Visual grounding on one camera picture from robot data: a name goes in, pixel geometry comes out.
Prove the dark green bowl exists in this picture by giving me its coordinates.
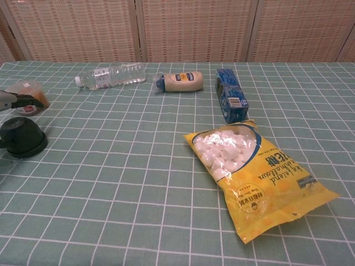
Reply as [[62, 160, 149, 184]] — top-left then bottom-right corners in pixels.
[[0, 116, 48, 158]]

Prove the green checked tablecloth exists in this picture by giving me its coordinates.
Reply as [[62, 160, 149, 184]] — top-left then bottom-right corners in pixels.
[[0, 60, 355, 266]]

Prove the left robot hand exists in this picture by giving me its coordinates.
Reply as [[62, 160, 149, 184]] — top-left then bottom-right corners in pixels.
[[0, 90, 44, 150]]

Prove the clear jar with orange snack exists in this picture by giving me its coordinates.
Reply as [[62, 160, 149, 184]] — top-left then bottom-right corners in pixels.
[[5, 80, 50, 116]]

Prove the mayonnaise squeeze bottle blue cap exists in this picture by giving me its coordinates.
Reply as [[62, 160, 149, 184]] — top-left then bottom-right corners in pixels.
[[154, 71, 204, 95]]

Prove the yellow marshmallow bag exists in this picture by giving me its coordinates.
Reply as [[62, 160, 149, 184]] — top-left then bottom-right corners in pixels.
[[183, 119, 341, 244]]

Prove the clear plastic water bottle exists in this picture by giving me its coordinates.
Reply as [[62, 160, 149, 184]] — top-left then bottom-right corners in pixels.
[[74, 62, 147, 91]]

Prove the blue cardboard box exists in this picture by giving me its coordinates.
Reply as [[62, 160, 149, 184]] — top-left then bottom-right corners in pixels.
[[215, 68, 250, 124]]

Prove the bamboo folding screen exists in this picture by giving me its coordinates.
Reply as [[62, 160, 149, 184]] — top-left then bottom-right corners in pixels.
[[0, 0, 355, 64]]

